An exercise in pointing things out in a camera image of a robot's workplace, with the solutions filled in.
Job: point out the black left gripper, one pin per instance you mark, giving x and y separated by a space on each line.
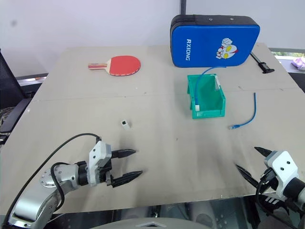
106 175

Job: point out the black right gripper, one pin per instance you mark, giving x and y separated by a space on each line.
267 179

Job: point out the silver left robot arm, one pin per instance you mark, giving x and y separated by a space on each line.
35 198

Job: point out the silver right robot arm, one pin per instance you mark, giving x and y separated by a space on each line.
296 190

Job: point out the small white connector block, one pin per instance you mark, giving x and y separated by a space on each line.
125 124

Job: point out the black shoe with white stripes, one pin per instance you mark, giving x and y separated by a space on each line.
271 201

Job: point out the grey robot torso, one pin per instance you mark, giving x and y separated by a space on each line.
152 223

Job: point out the green plastic storage bin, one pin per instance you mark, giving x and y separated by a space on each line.
209 105

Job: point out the black clamp tool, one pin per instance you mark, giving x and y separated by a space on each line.
262 64

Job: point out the red table tennis paddle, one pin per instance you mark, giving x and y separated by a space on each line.
121 65

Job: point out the purple crumpled bag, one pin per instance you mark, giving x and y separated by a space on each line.
299 63

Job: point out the blue padded kick shield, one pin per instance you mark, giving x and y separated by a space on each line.
209 43

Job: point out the black vertical pole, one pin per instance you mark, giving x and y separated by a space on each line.
182 6

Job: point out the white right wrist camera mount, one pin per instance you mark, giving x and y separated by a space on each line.
283 167

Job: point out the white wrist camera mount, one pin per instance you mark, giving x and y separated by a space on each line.
283 167
97 155

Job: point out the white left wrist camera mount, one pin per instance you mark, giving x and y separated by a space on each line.
97 155

